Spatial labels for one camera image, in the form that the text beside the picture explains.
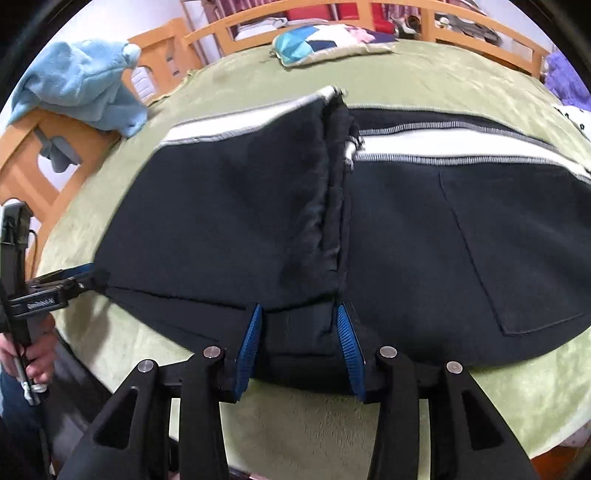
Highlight purple plush toy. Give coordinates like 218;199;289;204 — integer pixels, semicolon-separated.
545;52;591;114

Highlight white floral pillow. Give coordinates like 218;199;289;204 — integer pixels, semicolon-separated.
554;105;591;139

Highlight colourful geometric pillow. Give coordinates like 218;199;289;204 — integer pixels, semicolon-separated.
271;24;399;70

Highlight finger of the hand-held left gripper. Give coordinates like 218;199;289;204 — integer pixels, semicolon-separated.
28;264;110;296

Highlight green fleece blanket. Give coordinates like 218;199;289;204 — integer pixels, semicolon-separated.
34;34;591;472

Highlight light blue plush blanket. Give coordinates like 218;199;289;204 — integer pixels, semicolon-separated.
8;39;148;174

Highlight black pants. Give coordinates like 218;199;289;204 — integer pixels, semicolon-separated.
95;85;591;397

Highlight red chair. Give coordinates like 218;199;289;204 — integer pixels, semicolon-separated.
337;0;399;34
285;0;335;23

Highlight person's left hand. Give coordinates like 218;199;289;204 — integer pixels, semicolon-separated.
0;314;60;393

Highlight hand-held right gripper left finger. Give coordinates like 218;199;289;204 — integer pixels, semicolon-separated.
58;302;265;480

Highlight person's jeans leg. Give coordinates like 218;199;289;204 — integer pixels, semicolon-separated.
0;364;31;421

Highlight pile of boxes and bags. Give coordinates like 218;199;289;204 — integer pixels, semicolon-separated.
434;13;502;47

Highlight wooden bed frame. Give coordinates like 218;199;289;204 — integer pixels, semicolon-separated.
0;0;555;273

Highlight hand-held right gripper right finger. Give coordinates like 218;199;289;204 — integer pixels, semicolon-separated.
336;304;539;480

